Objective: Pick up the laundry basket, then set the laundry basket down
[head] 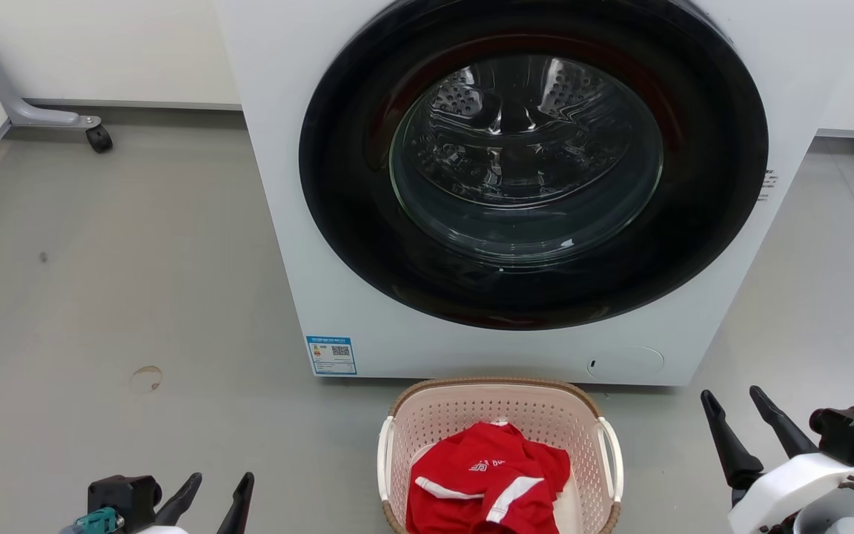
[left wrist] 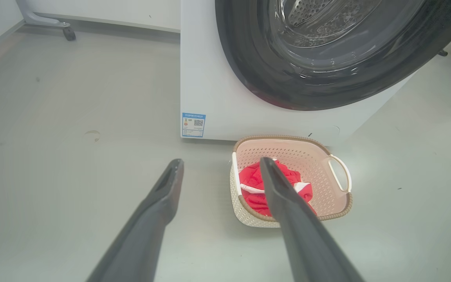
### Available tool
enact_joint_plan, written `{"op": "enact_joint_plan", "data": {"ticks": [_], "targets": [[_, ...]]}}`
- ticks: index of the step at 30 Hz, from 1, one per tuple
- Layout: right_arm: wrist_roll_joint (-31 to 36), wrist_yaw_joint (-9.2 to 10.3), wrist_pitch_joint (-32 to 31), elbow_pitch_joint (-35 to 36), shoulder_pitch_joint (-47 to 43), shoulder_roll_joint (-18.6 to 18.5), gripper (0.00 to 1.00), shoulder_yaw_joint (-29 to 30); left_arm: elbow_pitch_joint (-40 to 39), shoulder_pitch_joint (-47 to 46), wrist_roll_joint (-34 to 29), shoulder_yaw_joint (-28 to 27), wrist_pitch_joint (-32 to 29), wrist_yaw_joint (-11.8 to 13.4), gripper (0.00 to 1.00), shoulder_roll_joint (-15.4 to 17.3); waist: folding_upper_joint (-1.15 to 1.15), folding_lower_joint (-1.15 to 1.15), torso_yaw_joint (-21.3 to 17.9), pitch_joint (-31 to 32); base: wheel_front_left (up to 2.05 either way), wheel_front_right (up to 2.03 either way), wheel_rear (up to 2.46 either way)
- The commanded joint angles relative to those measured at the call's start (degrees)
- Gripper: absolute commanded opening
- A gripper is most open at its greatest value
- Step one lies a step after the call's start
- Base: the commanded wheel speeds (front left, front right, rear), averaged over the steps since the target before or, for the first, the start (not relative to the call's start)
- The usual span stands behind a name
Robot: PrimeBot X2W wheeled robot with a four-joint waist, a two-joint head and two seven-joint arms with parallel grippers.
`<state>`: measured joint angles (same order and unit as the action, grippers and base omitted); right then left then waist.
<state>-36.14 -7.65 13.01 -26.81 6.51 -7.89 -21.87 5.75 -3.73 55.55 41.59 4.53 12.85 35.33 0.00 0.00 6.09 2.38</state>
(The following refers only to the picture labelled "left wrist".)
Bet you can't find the black round glass washer door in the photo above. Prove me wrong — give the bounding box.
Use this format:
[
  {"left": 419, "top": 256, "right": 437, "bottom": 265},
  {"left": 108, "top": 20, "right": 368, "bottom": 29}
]
[{"left": 215, "top": 0, "right": 451, "bottom": 111}]

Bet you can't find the white partition panel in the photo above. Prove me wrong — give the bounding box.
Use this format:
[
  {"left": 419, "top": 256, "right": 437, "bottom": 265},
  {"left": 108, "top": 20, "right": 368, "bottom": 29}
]
[{"left": 26, "top": 0, "right": 181, "bottom": 33}]

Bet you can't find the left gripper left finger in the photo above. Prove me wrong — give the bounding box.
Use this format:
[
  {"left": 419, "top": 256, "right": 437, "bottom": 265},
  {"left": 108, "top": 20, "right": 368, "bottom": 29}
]
[{"left": 86, "top": 158, "right": 184, "bottom": 282}]

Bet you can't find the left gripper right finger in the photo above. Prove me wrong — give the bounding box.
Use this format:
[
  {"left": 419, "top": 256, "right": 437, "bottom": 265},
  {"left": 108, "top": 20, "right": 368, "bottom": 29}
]
[{"left": 260, "top": 157, "right": 365, "bottom": 282}]

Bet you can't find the white front-load washing machine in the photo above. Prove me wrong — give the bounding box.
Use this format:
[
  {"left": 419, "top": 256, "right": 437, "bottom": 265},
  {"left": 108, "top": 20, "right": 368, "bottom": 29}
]
[{"left": 180, "top": 0, "right": 416, "bottom": 146}]

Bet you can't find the blue energy label sticker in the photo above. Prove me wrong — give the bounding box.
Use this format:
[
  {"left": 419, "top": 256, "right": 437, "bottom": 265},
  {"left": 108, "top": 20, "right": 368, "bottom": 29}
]
[{"left": 182, "top": 113, "right": 206, "bottom": 138}]

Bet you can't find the cream perforated plastic laundry basket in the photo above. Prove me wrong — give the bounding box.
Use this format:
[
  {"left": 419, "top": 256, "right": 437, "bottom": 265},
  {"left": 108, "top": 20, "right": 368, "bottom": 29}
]
[{"left": 229, "top": 135, "right": 354, "bottom": 228}]

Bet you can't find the red shirt with white stripes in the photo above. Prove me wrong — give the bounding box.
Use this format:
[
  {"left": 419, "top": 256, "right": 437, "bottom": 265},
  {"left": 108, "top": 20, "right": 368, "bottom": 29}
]
[{"left": 238, "top": 159, "right": 318, "bottom": 217}]

